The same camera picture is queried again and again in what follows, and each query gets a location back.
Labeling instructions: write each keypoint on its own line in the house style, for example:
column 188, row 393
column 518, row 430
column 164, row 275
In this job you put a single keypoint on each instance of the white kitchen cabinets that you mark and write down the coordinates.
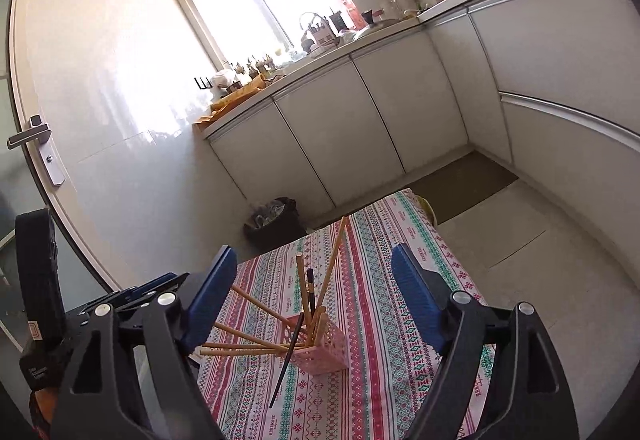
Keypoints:
column 350, row 120

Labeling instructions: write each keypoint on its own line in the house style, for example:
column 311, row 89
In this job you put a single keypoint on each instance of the bunch of mixed chopsticks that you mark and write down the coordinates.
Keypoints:
column 235, row 350

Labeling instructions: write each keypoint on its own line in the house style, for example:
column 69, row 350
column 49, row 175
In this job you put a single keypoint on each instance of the metal faucet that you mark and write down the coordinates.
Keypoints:
column 310, row 16

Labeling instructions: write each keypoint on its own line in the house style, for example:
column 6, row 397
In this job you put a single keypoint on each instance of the clear glass pitcher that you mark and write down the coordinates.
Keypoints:
column 401, row 0

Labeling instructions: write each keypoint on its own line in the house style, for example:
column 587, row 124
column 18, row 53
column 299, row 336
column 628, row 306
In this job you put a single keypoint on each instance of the metal pot lid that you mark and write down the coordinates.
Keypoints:
column 375, row 29

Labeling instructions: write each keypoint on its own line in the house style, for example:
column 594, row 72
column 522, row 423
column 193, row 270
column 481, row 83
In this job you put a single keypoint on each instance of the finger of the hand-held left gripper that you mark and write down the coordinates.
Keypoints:
column 120, row 302
column 150, row 284

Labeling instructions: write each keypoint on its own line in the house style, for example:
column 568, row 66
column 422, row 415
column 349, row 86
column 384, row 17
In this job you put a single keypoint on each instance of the frosted glass door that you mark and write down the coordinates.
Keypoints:
column 10, row 170

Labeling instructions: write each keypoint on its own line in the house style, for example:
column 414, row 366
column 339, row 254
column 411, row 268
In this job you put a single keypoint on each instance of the white plastic bag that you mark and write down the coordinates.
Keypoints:
column 224, row 78

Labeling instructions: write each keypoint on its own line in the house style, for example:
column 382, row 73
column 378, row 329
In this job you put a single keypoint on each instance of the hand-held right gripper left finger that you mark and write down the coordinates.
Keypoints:
column 212, row 300

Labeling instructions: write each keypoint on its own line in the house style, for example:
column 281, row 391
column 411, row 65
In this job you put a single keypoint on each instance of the patterned striped tablecloth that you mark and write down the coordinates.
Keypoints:
column 380, row 270

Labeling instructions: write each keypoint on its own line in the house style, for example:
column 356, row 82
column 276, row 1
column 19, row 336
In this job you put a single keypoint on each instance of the countertop utensil caddy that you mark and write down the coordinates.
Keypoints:
column 320, row 35

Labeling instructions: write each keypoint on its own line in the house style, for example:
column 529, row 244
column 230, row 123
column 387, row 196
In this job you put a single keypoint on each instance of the row of small bottles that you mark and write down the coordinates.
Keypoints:
column 255, row 64

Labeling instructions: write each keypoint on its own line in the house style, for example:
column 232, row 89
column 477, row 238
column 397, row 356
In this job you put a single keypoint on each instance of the pink perforated plastic basket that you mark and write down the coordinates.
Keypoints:
column 320, row 350

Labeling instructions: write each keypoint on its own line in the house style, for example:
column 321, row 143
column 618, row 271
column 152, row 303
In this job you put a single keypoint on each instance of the yellow cloth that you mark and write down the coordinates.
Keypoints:
column 235, row 100

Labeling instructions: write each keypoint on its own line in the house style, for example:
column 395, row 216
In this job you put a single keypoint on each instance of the dark trash bin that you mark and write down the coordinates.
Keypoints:
column 280, row 230

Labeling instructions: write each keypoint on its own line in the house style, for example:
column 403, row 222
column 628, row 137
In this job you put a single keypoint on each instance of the red bottle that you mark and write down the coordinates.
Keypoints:
column 351, row 15

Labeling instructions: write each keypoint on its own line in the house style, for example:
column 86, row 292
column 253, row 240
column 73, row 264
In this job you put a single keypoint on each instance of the olive floor mat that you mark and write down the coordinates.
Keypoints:
column 465, row 185

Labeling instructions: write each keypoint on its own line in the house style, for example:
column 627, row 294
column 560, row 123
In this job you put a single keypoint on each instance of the black wall hook rack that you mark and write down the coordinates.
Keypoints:
column 202, row 83

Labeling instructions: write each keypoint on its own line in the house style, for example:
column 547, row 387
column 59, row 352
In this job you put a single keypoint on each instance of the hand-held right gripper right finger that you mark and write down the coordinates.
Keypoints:
column 417, row 300

